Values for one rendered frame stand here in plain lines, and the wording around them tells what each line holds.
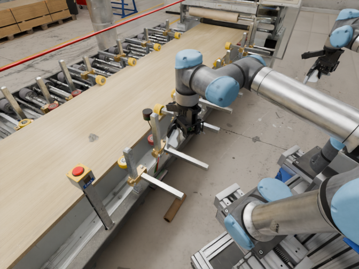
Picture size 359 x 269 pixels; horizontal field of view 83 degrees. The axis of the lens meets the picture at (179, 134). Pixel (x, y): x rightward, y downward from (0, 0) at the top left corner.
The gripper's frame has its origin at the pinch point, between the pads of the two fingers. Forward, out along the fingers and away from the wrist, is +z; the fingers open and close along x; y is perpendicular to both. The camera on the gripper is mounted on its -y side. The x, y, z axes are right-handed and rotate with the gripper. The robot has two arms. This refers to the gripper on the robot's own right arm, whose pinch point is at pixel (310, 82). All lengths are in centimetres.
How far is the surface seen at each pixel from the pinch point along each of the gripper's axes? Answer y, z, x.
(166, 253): -4, 132, -95
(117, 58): -170, 36, -56
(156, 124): -37, 22, -78
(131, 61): -154, 35, -47
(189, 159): -20, 46, -65
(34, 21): -684, 105, -119
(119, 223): -14, 62, -118
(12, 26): -653, 102, -172
